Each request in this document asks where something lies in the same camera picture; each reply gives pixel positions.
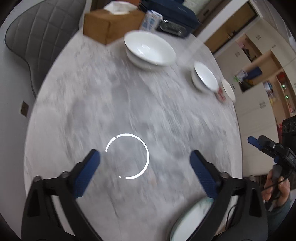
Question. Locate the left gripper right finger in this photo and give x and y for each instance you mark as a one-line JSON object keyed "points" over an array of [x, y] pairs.
{"points": [[249, 220]]}

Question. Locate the large white bowl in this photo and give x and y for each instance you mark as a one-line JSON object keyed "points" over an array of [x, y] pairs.
{"points": [[148, 51]]}

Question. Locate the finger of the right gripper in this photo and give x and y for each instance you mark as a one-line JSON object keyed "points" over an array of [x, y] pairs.
{"points": [[256, 142]]}

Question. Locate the wooden tissue box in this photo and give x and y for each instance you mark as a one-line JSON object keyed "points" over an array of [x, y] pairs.
{"points": [[112, 22]]}

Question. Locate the navy electric cooker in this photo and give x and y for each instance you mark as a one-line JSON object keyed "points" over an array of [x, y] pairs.
{"points": [[178, 20]]}

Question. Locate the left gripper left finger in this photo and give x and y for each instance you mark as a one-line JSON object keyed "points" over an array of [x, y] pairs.
{"points": [[40, 220]]}

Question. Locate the small milk carton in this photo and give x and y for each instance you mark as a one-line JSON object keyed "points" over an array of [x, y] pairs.
{"points": [[151, 21]]}

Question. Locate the teal floral plate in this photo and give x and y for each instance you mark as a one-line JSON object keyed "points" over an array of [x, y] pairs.
{"points": [[194, 216]]}

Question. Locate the grey rimmed plate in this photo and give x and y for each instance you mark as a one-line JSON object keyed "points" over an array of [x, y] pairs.
{"points": [[177, 234]]}

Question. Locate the floral patterned small bowl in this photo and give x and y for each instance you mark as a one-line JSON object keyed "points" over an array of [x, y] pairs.
{"points": [[225, 92]]}

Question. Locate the grey quilted chair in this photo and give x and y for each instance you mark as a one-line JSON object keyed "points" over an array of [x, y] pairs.
{"points": [[40, 33]]}

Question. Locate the wall socket plate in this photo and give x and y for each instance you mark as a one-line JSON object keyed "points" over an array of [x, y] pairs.
{"points": [[24, 109]]}

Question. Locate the white wall cabinet unit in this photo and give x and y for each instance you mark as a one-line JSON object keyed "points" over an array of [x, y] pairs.
{"points": [[260, 67]]}

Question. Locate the medium white bowl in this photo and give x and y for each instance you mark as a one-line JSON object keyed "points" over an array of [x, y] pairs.
{"points": [[203, 79]]}

